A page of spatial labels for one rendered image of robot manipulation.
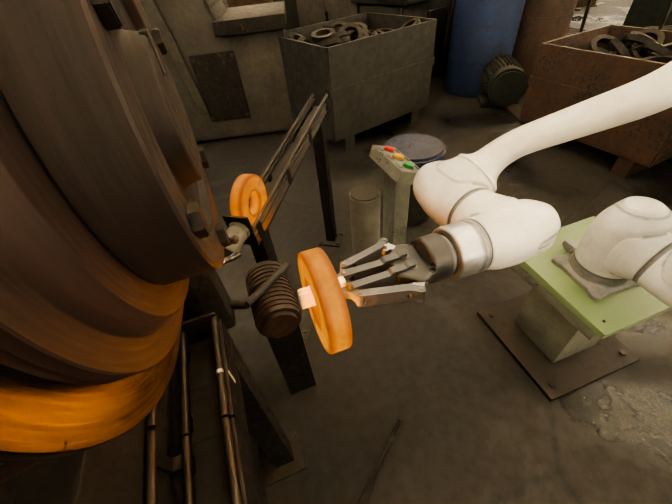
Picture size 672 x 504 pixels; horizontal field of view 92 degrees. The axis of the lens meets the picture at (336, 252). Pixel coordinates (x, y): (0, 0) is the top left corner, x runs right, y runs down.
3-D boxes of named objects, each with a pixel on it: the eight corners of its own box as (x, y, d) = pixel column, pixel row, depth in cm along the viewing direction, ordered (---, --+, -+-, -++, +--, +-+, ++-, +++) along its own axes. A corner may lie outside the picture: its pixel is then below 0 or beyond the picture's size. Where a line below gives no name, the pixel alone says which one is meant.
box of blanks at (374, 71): (336, 157, 254) (325, 42, 201) (285, 127, 306) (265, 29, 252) (428, 118, 293) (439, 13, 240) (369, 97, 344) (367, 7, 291)
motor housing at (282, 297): (289, 404, 119) (251, 321, 82) (276, 354, 134) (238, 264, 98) (322, 391, 122) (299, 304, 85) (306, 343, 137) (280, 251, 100)
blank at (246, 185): (251, 235, 97) (261, 236, 97) (223, 220, 82) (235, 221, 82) (261, 186, 100) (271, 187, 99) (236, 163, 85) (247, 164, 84)
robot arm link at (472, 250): (449, 248, 60) (421, 257, 58) (460, 207, 53) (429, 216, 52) (483, 282, 53) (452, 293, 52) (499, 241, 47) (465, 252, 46)
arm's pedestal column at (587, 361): (551, 285, 148) (581, 233, 126) (638, 361, 120) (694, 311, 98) (476, 313, 140) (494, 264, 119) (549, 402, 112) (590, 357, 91)
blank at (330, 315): (328, 317, 37) (355, 308, 38) (291, 231, 47) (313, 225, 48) (332, 373, 49) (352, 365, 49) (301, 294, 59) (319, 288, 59)
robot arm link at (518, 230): (487, 289, 53) (439, 244, 63) (560, 262, 56) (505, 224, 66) (504, 235, 46) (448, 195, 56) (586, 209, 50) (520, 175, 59)
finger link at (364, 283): (410, 275, 52) (415, 281, 51) (345, 297, 49) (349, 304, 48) (413, 257, 49) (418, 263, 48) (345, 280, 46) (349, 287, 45)
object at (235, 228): (219, 260, 85) (209, 245, 80) (233, 235, 90) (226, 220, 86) (239, 263, 84) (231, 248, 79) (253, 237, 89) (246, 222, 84)
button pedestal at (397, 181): (389, 288, 155) (394, 173, 112) (368, 256, 171) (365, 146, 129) (418, 277, 158) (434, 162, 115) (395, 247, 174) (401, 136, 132)
